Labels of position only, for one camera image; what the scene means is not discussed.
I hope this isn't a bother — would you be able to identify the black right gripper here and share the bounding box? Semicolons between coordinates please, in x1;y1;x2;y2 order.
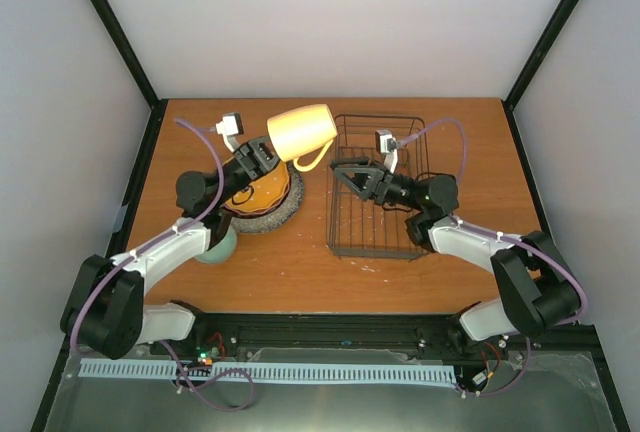
328;157;424;212

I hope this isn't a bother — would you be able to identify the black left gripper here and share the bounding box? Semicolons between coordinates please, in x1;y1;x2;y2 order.
212;129;294;208

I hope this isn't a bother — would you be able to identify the yellow ceramic mug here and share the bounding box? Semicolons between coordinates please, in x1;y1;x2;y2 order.
267;104;337;173

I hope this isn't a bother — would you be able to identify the green wire dish rack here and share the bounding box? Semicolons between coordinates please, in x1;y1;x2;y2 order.
326;113;427;261

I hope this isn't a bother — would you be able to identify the pale green ceramic bowl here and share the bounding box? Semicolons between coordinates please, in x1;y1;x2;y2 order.
194;226;237;265

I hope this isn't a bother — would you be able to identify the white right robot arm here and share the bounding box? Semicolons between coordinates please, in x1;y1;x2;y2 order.
330;157;588;342

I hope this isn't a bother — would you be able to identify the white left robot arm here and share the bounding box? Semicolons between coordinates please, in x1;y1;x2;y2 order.
60;136;280;359

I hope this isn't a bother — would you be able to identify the yellow polka dot plate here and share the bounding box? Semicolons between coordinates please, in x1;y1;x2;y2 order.
224;162;291;216

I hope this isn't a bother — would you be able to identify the pink scalloped plate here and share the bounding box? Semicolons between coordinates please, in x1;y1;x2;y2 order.
224;188;289;218

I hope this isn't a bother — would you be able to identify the dark speckled stone plate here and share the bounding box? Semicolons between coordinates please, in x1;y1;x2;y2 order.
231;162;304;234

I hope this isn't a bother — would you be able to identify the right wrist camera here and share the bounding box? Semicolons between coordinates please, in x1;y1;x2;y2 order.
375;129;398;173

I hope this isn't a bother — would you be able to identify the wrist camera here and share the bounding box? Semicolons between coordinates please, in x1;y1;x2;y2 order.
375;129;398;173
215;112;244;152

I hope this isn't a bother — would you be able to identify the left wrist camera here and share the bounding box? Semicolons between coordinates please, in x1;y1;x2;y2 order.
215;112;244;152

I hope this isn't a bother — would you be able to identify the black left frame post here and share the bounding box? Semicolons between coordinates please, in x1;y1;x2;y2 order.
89;0;161;109

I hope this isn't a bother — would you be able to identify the black frame post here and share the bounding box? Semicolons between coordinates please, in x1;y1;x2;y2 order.
503;0;581;113
89;0;161;109

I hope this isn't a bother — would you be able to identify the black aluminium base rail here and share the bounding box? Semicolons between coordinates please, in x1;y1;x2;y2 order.
77;313;603;362

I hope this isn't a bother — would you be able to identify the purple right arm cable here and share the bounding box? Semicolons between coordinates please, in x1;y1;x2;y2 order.
394;118;589;398

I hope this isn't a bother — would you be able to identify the light blue slotted cable duct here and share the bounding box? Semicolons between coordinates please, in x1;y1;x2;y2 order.
77;358;456;388

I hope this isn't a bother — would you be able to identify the black right frame post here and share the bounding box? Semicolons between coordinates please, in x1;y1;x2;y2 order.
503;0;581;113

